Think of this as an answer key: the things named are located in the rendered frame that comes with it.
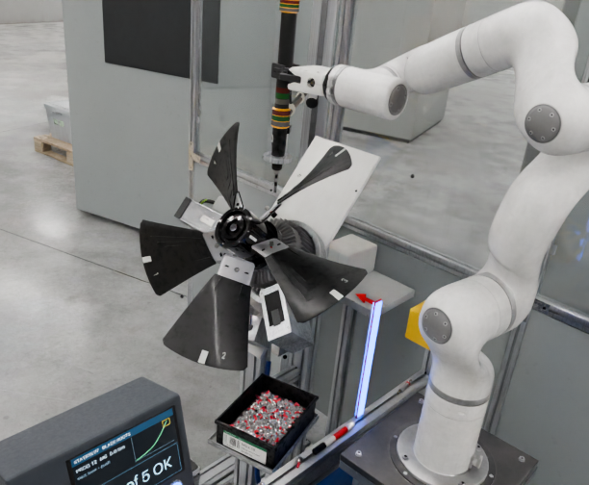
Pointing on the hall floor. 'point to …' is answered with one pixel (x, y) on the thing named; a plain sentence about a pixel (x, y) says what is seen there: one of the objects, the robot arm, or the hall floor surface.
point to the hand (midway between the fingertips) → (285, 70)
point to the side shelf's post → (341, 368)
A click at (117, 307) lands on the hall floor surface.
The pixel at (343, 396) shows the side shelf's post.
